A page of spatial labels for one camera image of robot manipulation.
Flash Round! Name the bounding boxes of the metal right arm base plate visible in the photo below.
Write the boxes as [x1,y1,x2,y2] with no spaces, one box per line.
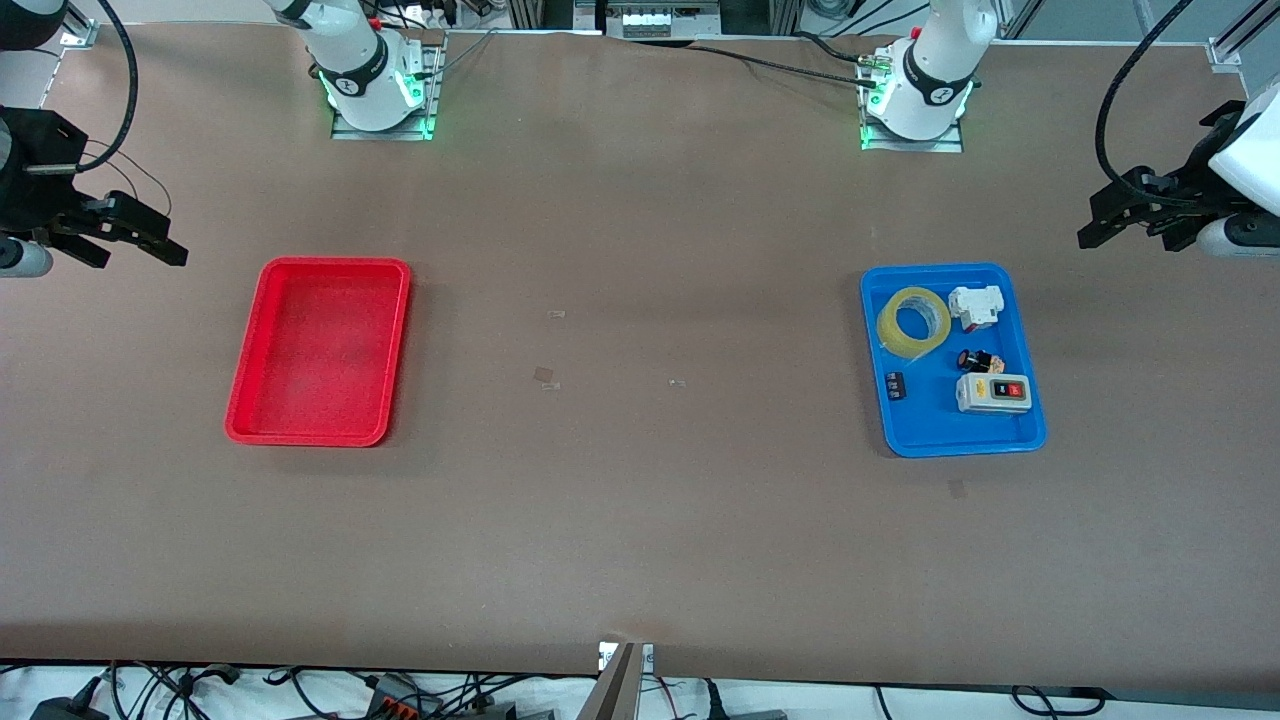
[331,33,447,142]

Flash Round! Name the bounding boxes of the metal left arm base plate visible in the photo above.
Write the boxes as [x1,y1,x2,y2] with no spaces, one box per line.
[858,60,965,154]

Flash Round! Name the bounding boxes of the aluminium profile beam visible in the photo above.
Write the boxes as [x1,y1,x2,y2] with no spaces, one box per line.
[577,643,643,720]

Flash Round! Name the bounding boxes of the black cable tangle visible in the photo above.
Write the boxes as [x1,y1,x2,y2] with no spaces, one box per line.
[0,660,561,720]

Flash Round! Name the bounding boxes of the red plastic tray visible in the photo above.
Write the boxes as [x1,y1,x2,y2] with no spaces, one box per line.
[225,257,413,448]

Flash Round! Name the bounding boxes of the yellow tape roll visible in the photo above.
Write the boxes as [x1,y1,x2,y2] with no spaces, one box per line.
[877,286,952,361]

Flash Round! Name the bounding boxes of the blue plastic tray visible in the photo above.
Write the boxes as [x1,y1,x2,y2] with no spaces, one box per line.
[860,263,1047,459]

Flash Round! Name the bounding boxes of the grey power strip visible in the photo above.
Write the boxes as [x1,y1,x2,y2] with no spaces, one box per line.
[603,0,723,39]

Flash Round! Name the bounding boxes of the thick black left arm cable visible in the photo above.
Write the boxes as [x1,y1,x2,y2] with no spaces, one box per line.
[1095,0,1196,201]

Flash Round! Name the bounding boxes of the white circuit breaker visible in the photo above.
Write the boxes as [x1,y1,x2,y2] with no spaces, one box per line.
[946,285,1004,332]

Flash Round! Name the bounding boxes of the black power adapter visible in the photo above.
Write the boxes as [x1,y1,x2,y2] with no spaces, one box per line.
[28,696,113,720]

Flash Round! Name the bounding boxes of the grey switch box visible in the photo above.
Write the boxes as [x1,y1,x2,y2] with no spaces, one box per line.
[954,373,1032,415]

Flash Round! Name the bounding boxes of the short black base cable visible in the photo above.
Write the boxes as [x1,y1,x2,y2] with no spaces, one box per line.
[795,30,866,66]

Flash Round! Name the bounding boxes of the black plug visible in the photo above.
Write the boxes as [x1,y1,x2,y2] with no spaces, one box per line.
[698,678,791,720]

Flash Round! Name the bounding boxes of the white bracket plate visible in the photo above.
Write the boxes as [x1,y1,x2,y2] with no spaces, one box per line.
[597,641,657,673]

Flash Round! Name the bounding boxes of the orange black connector block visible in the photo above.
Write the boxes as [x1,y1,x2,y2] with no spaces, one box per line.
[363,674,443,720]

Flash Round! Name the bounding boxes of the black cable loop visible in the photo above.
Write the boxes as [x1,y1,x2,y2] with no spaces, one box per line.
[1008,684,1113,717]

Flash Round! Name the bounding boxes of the long black base cable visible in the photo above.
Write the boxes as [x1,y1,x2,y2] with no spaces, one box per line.
[688,43,873,87]

